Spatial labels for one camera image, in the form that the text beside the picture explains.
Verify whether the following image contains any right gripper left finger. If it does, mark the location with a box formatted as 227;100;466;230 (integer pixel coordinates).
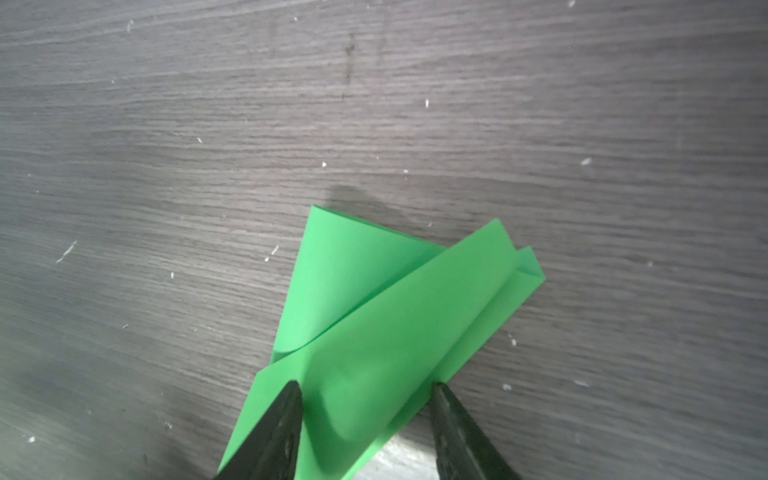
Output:
214;380;303;480

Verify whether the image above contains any green square paper sheet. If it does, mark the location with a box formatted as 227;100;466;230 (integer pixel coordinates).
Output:
218;206;545;479

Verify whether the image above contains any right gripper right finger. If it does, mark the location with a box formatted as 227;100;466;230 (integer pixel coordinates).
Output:
429;382;522;480

